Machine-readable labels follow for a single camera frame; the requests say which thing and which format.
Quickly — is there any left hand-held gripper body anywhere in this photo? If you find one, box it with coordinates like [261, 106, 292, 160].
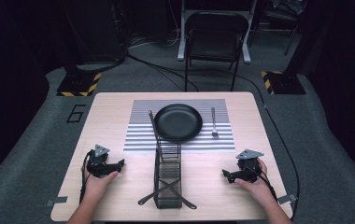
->
[86, 144, 118, 179]

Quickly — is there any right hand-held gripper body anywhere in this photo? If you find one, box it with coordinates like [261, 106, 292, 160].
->
[231, 148, 265, 185]

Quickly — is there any person's left hand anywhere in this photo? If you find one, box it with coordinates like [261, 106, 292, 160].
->
[83, 165, 120, 202]

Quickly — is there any person's right hand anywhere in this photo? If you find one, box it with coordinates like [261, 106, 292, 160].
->
[234, 158, 277, 207]

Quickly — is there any grey striped placemat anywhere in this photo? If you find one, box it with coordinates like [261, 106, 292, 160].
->
[122, 98, 236, 154]

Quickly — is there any silver fork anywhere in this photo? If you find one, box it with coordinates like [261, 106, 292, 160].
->
[210, 106, 220, 139]

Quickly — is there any grey tape strip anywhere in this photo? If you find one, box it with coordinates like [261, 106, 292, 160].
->
[277, 192, 299, 205]
[45, 196, 69, 208]

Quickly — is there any black tape floor mark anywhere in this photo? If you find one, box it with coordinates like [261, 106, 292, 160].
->
[65, 104, 87, 124]

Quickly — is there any black round plate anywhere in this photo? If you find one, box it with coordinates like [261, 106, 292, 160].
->
[153, 103, 204, 144]

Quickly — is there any black stand base striped edge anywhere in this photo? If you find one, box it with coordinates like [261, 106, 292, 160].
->
[261, 70, 307, 95]
[55, 68, 103, 98]

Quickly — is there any black folding chair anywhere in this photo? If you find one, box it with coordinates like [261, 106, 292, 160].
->
[183, 10, 250, 92]

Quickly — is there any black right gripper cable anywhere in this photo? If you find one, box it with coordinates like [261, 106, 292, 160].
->
[242, 163, 280, 202]

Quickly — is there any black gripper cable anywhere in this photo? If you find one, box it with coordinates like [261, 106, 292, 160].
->
[242, 163, 280, 202]
[78, 149, 94, 205]

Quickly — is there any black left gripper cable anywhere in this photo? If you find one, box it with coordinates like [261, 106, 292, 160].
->
[78, 149, 94, 205]

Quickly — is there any black wire dish rack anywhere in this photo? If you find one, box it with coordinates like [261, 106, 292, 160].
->
[137, 109, 198, 210]

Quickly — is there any white desk frame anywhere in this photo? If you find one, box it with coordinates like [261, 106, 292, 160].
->
[177, 0, 258, 65]

